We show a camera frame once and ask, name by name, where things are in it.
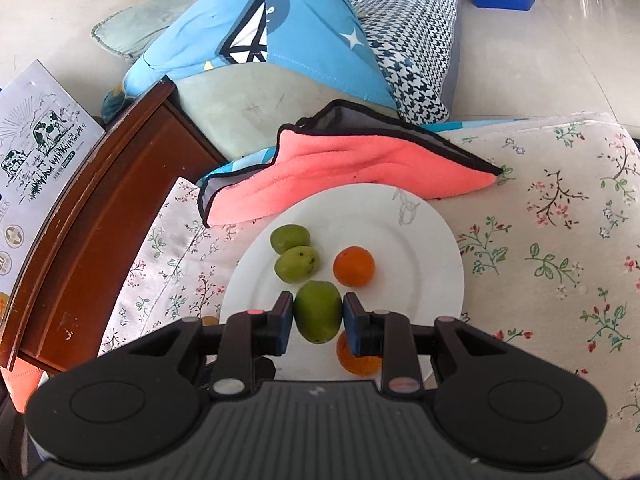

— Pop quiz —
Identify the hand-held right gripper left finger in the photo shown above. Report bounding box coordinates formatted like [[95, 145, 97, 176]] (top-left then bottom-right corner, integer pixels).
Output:
[[120, 291, 294, 401]]

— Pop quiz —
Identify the white plate with grey print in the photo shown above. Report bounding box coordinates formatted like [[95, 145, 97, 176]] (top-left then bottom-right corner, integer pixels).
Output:
[[220, 183, 465, 381]]

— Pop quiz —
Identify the floral printed cloth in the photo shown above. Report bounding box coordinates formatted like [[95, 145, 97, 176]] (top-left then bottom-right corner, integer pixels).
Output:
[[97, 112, 640, 461]]

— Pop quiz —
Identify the brown wooden headboard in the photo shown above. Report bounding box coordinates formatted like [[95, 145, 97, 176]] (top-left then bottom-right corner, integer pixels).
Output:
[[0, 80, 226, 372]]

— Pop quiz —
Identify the houndstooth patterned cloth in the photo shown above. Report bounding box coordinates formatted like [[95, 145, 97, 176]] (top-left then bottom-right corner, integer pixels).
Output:
[[344, 0, 462, 125]]

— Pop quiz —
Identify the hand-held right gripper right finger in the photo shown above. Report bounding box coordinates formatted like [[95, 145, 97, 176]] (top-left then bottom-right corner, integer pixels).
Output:
[[342, 292, 506, 401]]

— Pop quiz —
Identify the pink towel with black edging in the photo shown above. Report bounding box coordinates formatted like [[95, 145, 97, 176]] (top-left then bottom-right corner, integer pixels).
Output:
[[199, 100, 502, 228]]

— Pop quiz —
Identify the pale green pillow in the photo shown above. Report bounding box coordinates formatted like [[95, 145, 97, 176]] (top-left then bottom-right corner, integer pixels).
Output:
[[90, 0, 243, 59]]

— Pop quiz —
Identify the orange mandarin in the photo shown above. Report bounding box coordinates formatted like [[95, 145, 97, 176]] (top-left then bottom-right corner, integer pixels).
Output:
[[336, 332, 383, 377], [333, 246, 376, 288]]

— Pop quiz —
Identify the grey-green cushion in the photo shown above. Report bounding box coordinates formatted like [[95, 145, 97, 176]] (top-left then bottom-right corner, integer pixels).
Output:
[[175, 62, 401, 161]]

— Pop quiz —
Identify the white printed carton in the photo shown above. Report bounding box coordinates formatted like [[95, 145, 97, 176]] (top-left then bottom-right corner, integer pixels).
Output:
[[0, 60, 107, 321]]

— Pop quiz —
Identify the green jujube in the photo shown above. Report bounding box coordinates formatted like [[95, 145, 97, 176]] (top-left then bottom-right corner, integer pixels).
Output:
[[274, 245, 320, 281], [294, 281, 344, 345], [270, 225, 311, 255]]

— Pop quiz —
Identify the orange carton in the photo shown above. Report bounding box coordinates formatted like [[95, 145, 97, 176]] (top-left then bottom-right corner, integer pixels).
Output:
[[7, 366, 53, 413]]

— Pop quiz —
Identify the blue printed pillow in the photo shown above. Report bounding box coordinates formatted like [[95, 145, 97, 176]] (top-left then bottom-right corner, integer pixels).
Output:
[[102, 0, 401, 121]]

